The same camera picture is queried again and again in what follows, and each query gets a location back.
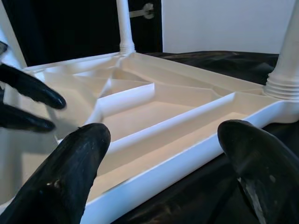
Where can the white plastic table top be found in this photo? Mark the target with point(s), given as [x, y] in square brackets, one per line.
[163, 112]

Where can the black plastic table cover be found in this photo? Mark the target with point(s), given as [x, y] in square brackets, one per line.
[210, 191]

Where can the black door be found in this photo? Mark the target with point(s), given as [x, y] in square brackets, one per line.
[70, 28]

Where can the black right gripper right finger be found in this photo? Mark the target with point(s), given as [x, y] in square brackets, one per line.
[264, 175]

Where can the white plastic table leg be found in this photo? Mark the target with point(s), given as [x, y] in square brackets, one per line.
[287, 58]
[125, 23]
[11, 35]

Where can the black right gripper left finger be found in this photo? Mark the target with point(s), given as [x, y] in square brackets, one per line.
[58, 175]

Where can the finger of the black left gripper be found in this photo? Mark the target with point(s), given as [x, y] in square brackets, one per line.
[35, 88]
[23, 119]

